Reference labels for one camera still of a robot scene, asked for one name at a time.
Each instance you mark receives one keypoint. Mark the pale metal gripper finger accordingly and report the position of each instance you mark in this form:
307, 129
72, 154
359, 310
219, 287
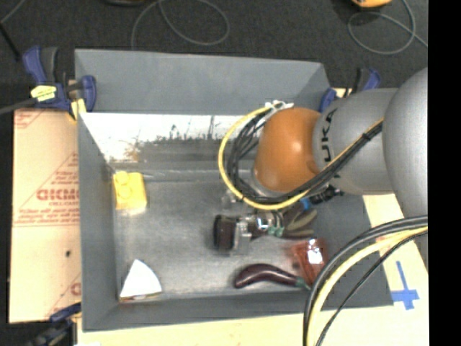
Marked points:
244, 245
244, 227

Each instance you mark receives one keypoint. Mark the dark brown green-striped toy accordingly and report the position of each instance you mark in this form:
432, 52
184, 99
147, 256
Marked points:
300, 223

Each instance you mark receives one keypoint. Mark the purple toy eggplant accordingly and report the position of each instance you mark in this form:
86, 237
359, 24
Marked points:
264, 275

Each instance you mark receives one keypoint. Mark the red-brown shiny packet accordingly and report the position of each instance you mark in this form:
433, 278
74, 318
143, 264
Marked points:
310, 256

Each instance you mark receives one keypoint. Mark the grey metal bin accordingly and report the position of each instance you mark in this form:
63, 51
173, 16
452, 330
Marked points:
180, 229

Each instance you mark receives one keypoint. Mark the white wedge-shaped slice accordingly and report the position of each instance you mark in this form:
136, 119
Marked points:
140, 280

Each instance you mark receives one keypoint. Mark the yellow toy building block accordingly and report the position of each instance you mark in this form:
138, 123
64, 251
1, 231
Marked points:
129, 191

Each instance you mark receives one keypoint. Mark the brown cardboard board, red print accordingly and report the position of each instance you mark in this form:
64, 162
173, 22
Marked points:
43, 200

